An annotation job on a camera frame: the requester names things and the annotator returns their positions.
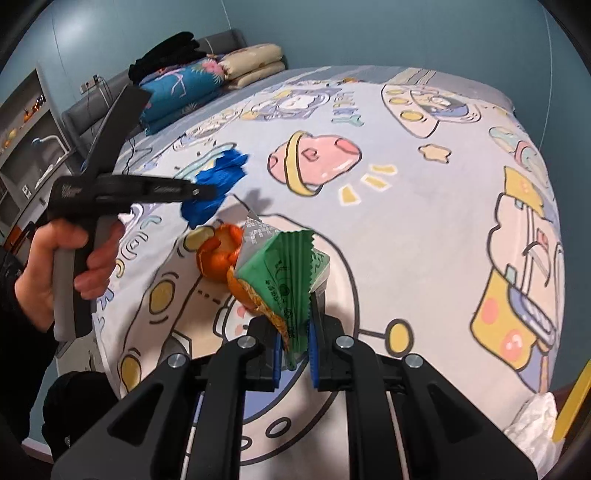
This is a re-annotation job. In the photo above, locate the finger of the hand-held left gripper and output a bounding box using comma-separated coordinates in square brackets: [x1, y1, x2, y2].
[148, 178, 218, 202]

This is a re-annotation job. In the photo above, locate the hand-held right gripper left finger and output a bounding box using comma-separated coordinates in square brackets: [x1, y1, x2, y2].
[51, 318, 284, 480]

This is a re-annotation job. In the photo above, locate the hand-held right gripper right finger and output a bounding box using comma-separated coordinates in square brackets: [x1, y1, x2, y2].
[308, 295, 539, 480]

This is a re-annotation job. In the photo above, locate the blue rubber glove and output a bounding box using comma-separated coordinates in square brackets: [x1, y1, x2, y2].
[180, 147, 247, 229]

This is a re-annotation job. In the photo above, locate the orange peel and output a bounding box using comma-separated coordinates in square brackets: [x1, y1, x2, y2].
[196, 223, 245, 282]
[226, 265, 273, 319]

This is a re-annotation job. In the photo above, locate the grey green snack wrapper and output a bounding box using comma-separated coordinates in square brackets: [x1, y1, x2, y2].
[233, 215, 331, 370]

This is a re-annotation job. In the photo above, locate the brown bin with yellow rim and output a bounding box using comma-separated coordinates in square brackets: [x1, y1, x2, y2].
[549, 357, 591, 444]

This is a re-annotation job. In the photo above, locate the person's left forearm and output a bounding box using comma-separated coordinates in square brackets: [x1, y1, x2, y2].
[0, 249, 58, 462]

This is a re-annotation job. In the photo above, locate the person's left hand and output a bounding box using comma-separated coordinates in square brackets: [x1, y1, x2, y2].
[15, 217, 125, 330]

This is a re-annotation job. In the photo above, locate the grey bed headboard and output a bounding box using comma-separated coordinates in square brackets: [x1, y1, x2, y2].
[62, 28, 245, 158]

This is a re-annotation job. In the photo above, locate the blue floral folded quilt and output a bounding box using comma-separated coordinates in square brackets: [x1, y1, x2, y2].
[139, 59, 227, 136]

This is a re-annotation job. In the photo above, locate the black clothing pile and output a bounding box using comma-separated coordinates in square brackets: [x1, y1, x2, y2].
[128, 31, 200, 84]

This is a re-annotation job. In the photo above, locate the beige folded quilt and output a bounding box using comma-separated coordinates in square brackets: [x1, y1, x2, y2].
[219, 44, 287, 90]

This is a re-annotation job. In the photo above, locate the cartoon printed bed sheet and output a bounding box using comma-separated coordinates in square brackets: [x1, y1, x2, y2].
[90, 65, 566, 467]

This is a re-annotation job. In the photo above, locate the person's dark clothing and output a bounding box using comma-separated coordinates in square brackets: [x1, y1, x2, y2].
[44, 371, 122, 462]

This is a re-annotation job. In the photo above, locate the white plastic bin liner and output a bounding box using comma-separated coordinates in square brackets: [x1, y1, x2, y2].
[503, 392, 561, 467]

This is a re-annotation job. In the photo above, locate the white wall shelf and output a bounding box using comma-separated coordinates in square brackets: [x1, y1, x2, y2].
[0, 67, 72, 241]

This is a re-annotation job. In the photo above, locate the thin white wall cable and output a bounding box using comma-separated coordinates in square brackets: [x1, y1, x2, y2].
[540, 14, 553, 144]

